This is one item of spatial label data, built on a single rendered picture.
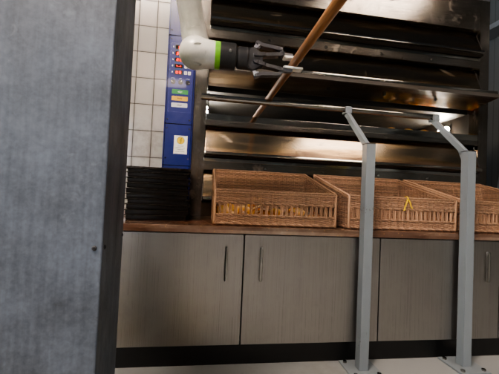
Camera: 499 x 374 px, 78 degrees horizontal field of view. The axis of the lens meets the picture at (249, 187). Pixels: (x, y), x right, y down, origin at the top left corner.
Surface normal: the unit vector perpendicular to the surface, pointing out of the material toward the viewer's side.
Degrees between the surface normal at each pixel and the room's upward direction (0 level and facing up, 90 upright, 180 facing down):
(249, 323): 90
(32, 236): 90
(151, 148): 90
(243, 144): 70
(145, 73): 90
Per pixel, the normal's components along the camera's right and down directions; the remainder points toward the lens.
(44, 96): 0.22, -0.02
